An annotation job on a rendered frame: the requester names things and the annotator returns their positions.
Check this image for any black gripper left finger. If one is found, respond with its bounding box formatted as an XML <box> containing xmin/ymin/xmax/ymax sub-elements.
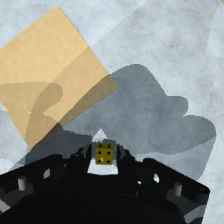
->
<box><xmin>0</xmin><ymin>144</ymin><xmax>92</xmax><ymax>215</ymax></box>

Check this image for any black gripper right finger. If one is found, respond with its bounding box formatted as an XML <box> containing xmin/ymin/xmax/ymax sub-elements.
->
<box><xmin>114</xmin><ymin>145</ymin><xmax>210</xmax><ymax>224</ymax></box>

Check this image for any yellow die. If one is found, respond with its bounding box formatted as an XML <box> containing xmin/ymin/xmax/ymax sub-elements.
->
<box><xmin>95</xmin><ymin>144</ymin><xmax>113</xmax><ymax>165</ymax></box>

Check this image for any tan square mat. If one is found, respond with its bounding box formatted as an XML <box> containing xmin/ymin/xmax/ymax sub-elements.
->
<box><xmin>0</xmin><ymin>6</ymin><xmax>118</xmax><ymax>149</ymax></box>

